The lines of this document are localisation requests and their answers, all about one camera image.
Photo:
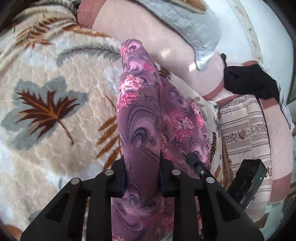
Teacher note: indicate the brown round deer cushion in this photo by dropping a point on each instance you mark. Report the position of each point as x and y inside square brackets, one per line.
[193, 4]

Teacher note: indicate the black garment on pillow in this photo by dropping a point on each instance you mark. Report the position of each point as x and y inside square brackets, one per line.
[250, 80]

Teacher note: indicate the cream leaf-pattern plush blanket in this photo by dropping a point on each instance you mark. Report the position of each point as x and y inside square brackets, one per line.
[59, 92]

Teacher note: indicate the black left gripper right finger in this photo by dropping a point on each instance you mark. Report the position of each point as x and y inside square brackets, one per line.
[165, 182]

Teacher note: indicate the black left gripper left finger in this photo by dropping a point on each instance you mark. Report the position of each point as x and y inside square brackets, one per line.
[120, 180]

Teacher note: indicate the striped beige pillow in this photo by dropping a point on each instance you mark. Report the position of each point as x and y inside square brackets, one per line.
[244, 130]

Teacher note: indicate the pink bed sheet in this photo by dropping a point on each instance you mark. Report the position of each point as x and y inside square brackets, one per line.
[130, 20]

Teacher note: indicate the purple floral fleece garment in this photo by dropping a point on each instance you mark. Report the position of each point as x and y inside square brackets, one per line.
[154, 121]

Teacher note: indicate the grey quilted pillow cover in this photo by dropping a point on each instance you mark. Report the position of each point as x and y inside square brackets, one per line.
[199, 28]

